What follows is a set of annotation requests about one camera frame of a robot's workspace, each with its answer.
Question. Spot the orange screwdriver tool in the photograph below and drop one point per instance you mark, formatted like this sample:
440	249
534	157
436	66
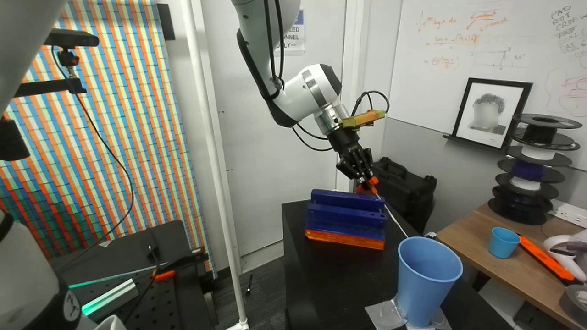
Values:
370	185

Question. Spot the black hard case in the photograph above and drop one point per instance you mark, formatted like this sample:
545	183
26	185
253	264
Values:
411	194

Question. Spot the small blue cup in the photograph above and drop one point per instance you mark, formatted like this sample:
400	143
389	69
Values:
503	242

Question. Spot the orange box cutter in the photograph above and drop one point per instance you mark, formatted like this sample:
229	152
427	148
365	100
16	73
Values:
545	260

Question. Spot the white tripod pole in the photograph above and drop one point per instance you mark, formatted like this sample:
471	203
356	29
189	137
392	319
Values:
194	31

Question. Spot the whiteboard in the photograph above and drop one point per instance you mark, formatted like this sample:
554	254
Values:
444	42

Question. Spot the framed portrait picture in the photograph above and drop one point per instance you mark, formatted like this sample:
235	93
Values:
488	110

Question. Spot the orange handled pliers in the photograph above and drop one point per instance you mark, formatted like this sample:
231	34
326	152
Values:
169	267

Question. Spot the grey tape roll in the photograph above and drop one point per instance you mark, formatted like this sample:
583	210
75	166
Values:
574	302

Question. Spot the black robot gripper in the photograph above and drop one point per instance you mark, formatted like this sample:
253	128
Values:
354	159

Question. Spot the large blue plastic cup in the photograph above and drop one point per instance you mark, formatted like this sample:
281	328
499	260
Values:
425	271

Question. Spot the black camera on stand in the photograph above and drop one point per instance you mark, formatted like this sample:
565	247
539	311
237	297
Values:
70	38

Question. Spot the black side table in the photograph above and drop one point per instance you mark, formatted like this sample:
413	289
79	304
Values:
328	286

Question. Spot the stack of filament spools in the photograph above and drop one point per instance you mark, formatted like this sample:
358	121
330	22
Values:
528	174

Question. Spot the blue and orange holder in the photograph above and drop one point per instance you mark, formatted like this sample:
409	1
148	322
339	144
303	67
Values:
345	218

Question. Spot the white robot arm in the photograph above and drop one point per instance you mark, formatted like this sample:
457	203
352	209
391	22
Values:
312	91

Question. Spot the wooden desk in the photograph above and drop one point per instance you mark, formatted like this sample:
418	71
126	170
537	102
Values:
521	271

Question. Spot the black optical breadboard table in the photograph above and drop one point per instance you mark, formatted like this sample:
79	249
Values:
172	304

